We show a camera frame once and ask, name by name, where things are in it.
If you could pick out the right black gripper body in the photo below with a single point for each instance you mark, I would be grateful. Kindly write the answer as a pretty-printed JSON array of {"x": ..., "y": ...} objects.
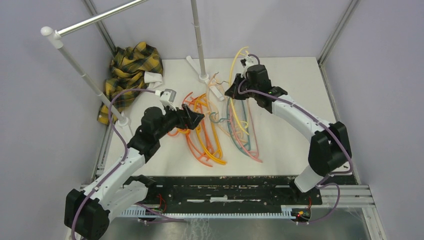
[{"x": 244, "y": 96}]

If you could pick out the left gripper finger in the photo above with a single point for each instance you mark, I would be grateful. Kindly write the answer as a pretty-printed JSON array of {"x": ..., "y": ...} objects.
[
  {"x": 188, "y": 112},
  {"x": 192, "y": 121}
]

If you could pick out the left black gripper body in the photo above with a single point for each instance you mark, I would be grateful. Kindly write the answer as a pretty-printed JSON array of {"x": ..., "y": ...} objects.
[{"x": 171, "y": 119}]

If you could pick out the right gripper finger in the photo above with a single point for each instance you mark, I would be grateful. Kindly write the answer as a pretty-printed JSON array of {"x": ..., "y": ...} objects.
[
  {"x": 232, "y": 91},
  {"x": 240, "y": 82}
]

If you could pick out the teal wire hanger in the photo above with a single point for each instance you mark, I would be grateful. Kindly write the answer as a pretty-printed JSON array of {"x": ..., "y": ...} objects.
[{"x": 236, "y": 135}]

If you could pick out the pink wire hanger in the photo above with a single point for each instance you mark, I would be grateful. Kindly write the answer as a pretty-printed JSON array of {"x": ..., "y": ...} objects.
[{"x": 245, "y": 139}]

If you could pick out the yellow plastic hanger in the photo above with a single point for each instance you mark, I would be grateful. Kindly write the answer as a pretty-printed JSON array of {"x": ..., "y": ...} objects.
[{"x": 242, "y": 51}]

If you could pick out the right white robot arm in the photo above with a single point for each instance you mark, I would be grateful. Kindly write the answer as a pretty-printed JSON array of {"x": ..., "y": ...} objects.
[{"x": 329, "y": 144}]

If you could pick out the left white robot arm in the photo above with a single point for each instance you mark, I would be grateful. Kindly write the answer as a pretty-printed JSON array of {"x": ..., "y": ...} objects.
[{"x": 89, "y": 212}]

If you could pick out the orange plastic hanger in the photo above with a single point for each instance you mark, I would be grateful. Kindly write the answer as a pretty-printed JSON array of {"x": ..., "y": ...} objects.
[{"x": 199, "y": 155}]

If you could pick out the cream plastic hanger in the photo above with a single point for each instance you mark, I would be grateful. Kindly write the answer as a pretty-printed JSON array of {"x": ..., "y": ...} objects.
[{"x": 216, "y": 99}]

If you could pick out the amber plastic hanger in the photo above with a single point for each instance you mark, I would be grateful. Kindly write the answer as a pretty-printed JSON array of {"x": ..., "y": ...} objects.
[{"x": 207, "y": 136}]

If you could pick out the yellow plaid cloth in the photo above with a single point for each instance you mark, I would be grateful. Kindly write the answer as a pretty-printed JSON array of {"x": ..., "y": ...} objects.
[{"x": 127, "y": 71}]

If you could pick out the white clothes rack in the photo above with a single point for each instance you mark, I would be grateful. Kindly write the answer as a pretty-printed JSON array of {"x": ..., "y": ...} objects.
[{"x": 55, "y": 38}]

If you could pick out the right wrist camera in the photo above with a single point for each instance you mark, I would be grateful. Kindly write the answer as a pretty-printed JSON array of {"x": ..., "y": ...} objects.
[{"x": 247, "y": 62}]

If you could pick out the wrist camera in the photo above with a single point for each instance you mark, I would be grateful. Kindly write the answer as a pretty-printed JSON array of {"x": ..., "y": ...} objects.
[
  {"x": 167, "y": 98},
  {"x": 247, "y": 62}
]

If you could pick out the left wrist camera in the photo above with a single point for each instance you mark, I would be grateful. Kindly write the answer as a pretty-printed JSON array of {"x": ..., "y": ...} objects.
[{"x": 167, "y": 98}]

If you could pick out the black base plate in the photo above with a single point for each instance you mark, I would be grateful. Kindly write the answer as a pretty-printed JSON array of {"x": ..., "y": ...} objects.
[{"x": 227, "y": 194}]

